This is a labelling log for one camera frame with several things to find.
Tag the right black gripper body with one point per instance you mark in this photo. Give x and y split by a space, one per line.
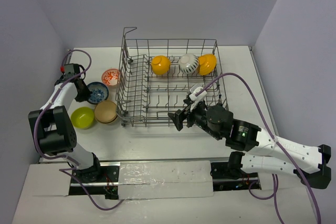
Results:
197 116

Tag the clear plastic tape sheet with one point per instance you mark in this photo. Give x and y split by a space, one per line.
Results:
159 180

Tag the blue floral ceramic bowl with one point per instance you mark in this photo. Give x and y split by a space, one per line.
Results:
99 92

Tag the tan ceramic bowl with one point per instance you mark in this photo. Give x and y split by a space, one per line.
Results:
106 112

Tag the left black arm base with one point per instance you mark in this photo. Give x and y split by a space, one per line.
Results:
103 181

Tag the small orange plastic bowl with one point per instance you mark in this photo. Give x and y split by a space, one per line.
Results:
160 64

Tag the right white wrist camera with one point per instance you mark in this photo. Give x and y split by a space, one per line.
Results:
195 95

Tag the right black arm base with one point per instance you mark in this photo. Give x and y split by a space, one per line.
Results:
227 175

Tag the large orange plastic bowl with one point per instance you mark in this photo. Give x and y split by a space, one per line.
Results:
207 64

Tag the grey wire dish rack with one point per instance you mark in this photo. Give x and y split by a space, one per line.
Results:
142 97

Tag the lime green plastic bowl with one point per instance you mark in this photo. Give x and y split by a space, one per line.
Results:
82 118

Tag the white striped ceramic bowl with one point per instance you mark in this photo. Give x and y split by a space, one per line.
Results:
188 63

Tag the red patterned white bowl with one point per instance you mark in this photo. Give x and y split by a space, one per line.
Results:
111 77

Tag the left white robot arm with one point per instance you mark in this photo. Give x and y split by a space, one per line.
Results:
53 132

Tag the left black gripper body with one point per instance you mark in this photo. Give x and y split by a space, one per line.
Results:
82 92

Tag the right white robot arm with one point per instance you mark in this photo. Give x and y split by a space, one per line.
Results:
254 149

